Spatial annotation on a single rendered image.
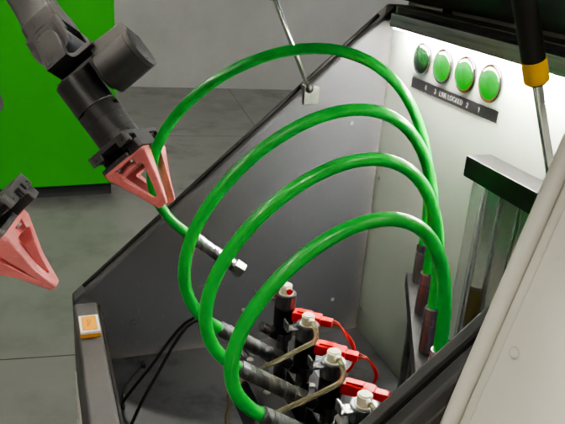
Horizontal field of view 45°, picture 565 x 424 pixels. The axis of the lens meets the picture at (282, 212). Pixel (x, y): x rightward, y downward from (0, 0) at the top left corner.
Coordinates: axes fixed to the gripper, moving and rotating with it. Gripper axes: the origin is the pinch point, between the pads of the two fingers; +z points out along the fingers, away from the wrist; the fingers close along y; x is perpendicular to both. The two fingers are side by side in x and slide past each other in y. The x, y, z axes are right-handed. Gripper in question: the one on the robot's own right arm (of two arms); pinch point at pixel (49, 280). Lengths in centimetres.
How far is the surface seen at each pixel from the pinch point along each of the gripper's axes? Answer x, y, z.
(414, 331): 10.2, 21.7, 37.0
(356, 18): 690, 83, 145
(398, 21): 48, 47, 15
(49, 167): 329, -130, 18
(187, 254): 6.0, 9.7, 9.0
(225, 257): -1.1, 14.8, 9.5
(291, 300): 17.0, 11.0, 26.6
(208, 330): -1.6, 8.2, 14.1
